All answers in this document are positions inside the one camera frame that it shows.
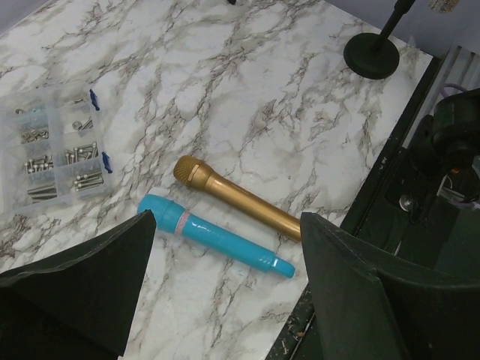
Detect blue microphone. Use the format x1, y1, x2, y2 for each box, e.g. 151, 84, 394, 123
137, 194, 295, 278

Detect black stand holding silver microphone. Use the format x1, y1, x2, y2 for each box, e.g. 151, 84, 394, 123
343, 0, 415, 80

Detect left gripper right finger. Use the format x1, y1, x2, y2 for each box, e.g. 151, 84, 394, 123
300, 212, 479, 359

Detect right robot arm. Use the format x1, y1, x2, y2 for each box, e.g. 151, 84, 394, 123
407, 89, 479, 216

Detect gold microphone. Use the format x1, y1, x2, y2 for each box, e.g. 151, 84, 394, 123
173, 155, 302, 242

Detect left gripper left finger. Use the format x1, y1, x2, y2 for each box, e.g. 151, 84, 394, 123
1, 211, 156, 359

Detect silver mesh head microphone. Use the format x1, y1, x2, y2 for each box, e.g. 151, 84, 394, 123
428, 0, 459, 14

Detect clear plastic packet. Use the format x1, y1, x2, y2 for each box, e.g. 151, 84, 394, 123
1, 82, 112, 217

